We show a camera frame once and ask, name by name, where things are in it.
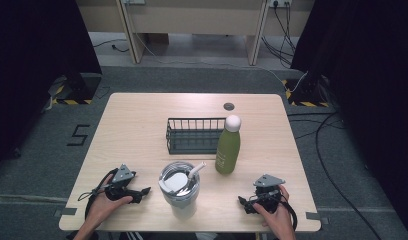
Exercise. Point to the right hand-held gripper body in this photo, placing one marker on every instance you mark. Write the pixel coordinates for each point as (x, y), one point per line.
(268, 182)

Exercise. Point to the black curtain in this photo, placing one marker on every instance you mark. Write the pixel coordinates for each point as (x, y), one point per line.
(32, 66)
(368, 83)

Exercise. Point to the clear tumbler with white lid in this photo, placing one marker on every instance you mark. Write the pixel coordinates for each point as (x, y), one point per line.
(180, 196)

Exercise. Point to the person's left hand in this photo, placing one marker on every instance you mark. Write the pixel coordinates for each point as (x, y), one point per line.
(102, 206)

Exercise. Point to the white wall socket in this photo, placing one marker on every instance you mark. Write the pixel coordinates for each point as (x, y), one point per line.
(280, 2)

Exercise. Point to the person's right hand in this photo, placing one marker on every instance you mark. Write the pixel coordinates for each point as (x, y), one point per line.
(280, 218)

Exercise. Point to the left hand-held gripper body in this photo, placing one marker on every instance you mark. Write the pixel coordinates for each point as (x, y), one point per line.
(122, 176)

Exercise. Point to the stand base with striped tape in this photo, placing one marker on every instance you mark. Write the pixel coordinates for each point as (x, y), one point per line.
(77, 93)
(305, 96)

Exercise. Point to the grey tape strip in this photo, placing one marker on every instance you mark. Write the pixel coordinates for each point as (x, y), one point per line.
(68, 212)
(316, 216)

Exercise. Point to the white straw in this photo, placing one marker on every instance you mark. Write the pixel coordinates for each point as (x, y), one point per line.
(196, 169)

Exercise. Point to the round table grommet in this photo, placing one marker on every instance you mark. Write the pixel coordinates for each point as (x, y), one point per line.
(228, 106)

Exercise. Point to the green bottle with white cap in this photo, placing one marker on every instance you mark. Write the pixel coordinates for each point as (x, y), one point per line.
(228, 150)

